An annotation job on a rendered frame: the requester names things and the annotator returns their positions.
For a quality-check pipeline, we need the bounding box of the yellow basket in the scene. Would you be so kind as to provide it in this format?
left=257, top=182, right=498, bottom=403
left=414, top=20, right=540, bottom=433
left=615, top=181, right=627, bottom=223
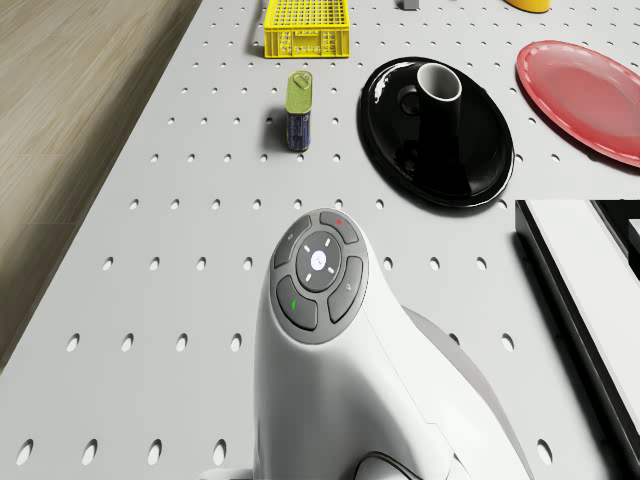
left=262, top=0, right=352, bottom=60

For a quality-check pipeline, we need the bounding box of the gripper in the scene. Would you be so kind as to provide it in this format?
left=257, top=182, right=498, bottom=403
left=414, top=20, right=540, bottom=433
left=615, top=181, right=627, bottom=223
left=198, top=467, right=256, bottom=480

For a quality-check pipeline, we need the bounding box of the black stove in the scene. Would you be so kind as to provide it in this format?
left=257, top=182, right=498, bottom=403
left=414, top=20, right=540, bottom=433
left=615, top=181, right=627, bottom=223
left=514, top=198, right=640, bottom=480

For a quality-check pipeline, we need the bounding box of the black plate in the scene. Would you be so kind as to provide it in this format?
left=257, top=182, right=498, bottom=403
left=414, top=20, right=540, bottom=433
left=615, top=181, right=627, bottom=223
left=357, top=55, right=517, bottom=210

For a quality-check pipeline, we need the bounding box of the red plate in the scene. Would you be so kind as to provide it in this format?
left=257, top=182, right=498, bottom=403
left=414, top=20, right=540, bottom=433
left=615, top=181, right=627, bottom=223
left=515, top=39, right=640, bottom=171

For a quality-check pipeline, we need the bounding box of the black mug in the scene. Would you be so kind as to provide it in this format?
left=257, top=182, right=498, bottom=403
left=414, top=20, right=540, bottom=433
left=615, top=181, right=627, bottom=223
left=398, top=61, right=477, bottom=197

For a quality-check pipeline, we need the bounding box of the yellow bowl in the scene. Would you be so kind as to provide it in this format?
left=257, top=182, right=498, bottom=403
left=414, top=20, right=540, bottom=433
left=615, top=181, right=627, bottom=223
left=503, top=0, right=553, bottom=14

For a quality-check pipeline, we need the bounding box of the flat-sided can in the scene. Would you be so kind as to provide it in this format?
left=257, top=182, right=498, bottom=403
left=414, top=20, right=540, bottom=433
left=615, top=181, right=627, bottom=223
left=284, top=69, right=315, bottom=152

